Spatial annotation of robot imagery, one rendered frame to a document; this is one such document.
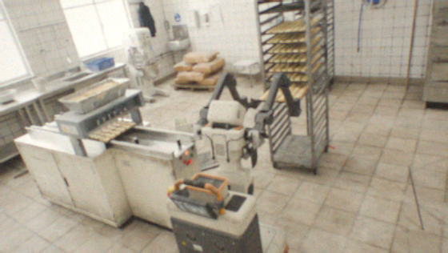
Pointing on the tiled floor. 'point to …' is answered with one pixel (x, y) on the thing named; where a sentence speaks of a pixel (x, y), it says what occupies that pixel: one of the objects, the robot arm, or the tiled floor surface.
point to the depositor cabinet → (78, 178)
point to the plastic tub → (182, 125)
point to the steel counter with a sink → (54, 85)
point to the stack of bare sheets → (206, 161)
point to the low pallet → (193, 86)
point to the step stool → (247, 69)
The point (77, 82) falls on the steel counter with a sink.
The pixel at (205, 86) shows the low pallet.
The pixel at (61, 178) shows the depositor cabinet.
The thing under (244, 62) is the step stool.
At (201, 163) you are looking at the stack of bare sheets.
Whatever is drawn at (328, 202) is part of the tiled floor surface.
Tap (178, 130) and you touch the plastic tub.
